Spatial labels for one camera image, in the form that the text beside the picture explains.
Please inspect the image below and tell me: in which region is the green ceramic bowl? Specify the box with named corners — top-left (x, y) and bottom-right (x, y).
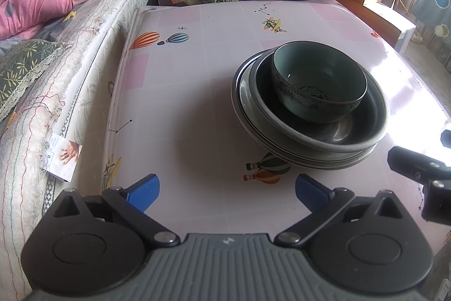
top-left (271, 41), bottom-right (368, 124)

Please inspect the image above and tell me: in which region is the white quilted mattress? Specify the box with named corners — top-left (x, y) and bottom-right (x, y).
top-left (0, 0), bottom-right (156, 301)

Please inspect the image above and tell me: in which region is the large closed cardboard box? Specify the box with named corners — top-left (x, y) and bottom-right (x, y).
top-left (349, 1), bottom-right (417, 53)

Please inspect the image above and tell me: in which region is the deep steel basin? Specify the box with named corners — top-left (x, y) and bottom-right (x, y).
top-left (254, 49), bottom-right (389, 153)

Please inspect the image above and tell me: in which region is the large steel plate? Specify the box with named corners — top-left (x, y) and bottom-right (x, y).
top-left (247, 132), bottom-right (377, 170)
top-left (231, 47), bottom-right (383, 169)

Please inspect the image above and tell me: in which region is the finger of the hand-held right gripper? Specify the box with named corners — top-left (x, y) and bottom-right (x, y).
top-left (421, 179), bottom-right (451, 222)
top-left (388, 146), bottom-right (451, 182)

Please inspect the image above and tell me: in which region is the photo card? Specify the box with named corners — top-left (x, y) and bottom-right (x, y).
top-left (46, 132), bottom-right (84, 182)

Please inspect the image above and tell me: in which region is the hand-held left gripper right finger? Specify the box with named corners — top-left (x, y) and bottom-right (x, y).
top-left (275, 174), bottom-right (406, 247)

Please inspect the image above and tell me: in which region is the blue patterned hanging blanket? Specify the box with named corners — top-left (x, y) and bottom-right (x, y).
top-left (412, 0), bottom-right (451, 37)

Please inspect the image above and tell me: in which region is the dark floral lace pillow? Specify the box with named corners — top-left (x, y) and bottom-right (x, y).
top-left (0, 39), bottom-right (71, 122)

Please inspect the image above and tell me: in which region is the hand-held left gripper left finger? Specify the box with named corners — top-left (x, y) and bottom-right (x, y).
top-left (53, 174), bottom-right (178, 248)

